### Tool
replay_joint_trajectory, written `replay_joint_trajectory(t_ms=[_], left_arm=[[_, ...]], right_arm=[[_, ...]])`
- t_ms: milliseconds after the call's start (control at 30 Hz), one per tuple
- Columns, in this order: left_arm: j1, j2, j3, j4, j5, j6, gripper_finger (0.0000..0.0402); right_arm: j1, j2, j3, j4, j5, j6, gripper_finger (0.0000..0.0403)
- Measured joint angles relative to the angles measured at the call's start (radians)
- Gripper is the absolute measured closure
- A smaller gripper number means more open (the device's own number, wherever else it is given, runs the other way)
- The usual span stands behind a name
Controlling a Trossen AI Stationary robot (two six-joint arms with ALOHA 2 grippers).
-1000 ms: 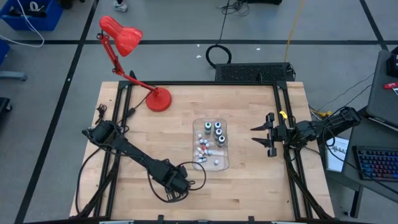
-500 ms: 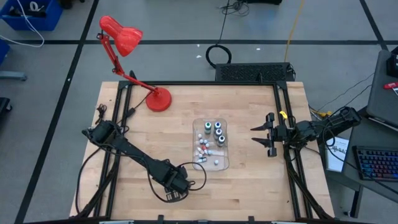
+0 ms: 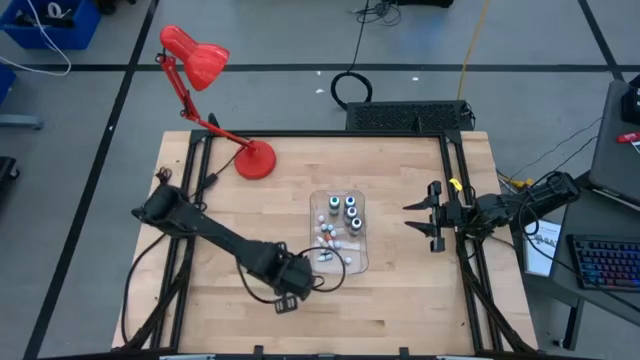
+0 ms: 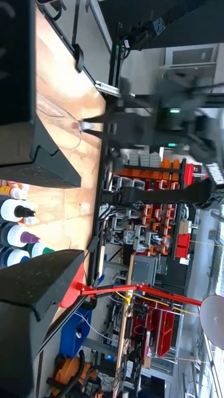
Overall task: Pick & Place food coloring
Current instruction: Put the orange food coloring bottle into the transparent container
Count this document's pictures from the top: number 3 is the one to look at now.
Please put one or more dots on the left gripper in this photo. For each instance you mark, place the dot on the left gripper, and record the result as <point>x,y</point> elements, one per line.
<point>292,277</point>

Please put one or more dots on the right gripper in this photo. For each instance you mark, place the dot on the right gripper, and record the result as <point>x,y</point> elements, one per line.
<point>460,215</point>

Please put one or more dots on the small dark blue dropper bottle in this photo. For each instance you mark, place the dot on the small dark blue dropper bottle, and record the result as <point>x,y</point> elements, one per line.
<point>324,257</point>

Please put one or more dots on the clear plastic bin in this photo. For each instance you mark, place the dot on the clear plastic bin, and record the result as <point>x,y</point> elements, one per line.
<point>357,250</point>

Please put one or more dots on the large blue food colouring bottle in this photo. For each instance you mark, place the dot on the large blue food colouring bottle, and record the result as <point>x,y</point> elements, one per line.
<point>350,201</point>

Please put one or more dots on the large green food colouring bottle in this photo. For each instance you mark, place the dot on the large green food colouring bottle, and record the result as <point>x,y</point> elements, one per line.
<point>334,202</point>

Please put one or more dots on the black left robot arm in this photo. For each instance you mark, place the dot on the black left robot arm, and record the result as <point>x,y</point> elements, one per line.
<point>210,232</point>

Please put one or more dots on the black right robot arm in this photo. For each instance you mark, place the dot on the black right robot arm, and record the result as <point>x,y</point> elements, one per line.
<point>550,190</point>

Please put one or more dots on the yellow tag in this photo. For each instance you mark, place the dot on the yellow tag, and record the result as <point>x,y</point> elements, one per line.
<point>455,184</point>

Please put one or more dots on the dark round object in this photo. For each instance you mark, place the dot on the dark round object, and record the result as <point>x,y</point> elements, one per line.
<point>344,267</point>

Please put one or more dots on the black table clamp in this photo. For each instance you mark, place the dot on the black table clamp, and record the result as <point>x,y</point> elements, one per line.
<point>258,351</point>
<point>404,352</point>

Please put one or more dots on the yellow plug connector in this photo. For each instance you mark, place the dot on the yellow plug connector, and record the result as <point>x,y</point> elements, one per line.
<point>520,183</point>

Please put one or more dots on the black perforated computer case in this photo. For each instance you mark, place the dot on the black perforated computer case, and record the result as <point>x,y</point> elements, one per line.
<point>400,116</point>

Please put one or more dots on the white paper booklet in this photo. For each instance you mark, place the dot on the white paper booklet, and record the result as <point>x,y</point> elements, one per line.
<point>542,255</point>

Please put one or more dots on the red desk lamp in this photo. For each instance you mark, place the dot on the red desk lamp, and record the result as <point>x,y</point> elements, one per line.
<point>255,162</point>

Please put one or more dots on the dark gray desk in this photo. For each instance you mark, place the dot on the dark gray desk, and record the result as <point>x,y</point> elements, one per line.
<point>600,220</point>

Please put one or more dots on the backlit black keyboard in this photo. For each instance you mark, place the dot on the backlit black keyboard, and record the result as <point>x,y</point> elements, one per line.
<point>607,262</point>

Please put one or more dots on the light gray side table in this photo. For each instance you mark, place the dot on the light gray side table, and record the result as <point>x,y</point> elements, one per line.
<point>615,165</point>

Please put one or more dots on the red marker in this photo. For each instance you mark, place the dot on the red marker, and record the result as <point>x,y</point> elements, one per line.
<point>627,137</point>

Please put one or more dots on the black floor box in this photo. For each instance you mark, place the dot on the black floor box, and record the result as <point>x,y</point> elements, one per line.
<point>425,3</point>

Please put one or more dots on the black device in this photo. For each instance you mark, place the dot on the black device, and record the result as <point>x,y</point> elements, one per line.
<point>632,102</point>

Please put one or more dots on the gray metal foot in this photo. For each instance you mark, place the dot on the gray metal foot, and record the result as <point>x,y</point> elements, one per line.
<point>20,121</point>

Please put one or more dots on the blue storage bin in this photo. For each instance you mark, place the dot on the blue storage bin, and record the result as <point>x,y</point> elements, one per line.
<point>5,82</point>
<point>75,30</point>

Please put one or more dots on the black aluminium rig frame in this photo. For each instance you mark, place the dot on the black aluminium rig frame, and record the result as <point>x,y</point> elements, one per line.
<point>325,134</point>

